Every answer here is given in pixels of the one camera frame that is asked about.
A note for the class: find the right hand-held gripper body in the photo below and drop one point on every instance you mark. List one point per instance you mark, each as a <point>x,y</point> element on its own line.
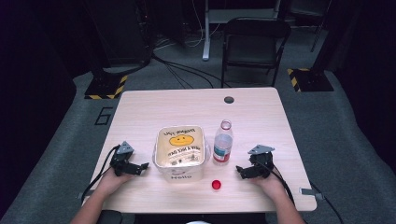
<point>263,163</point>

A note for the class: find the white bin with printed bag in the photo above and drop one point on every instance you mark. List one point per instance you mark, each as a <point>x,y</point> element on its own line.
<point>180,152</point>

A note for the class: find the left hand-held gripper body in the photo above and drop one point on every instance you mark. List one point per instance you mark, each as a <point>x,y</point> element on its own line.
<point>122,161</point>

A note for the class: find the clear plastic water bottle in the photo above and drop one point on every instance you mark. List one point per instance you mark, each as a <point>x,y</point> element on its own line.
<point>223,146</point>

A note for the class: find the person's right hand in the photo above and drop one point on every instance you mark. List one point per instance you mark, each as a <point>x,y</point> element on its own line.
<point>271,186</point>

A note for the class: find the black stand with striped base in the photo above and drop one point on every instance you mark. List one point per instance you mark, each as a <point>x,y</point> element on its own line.
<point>106,85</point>
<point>311,79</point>

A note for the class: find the black seat cushion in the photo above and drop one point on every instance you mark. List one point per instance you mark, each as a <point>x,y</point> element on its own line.
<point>110,217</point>

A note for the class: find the dark equipment cabinet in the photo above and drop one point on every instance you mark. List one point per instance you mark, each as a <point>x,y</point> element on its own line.
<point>124,31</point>

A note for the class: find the grey table edge clamp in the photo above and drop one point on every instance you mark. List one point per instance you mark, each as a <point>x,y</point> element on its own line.
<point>85,194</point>
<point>311,192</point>

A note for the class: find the red bottle cap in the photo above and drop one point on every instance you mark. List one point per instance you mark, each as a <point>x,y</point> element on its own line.
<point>216,184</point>

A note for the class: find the white desk frame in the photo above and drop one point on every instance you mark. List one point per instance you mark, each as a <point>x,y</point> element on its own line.
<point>206,34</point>

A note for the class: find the black folding chair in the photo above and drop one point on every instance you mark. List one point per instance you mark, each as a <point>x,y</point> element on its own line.
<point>253,46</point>

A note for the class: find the person's left hand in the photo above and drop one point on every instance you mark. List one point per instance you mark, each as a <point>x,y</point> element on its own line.
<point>113,183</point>

